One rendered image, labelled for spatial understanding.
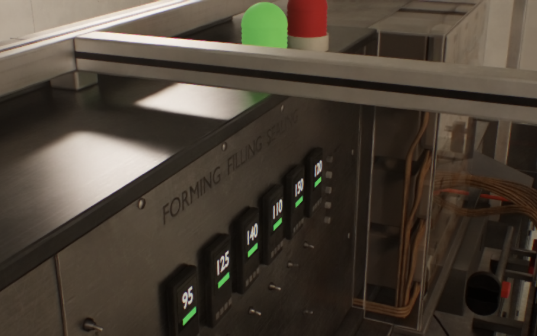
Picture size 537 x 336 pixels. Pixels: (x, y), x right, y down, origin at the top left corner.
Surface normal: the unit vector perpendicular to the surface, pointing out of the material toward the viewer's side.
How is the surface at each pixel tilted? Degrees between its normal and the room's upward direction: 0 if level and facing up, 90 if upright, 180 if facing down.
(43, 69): 90
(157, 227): 90
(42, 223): 0
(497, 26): 90
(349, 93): 90
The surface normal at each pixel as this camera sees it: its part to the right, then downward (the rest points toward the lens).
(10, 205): 0.00, -0.93
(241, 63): -0.39, 0.33
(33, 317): 0.92, 0.14
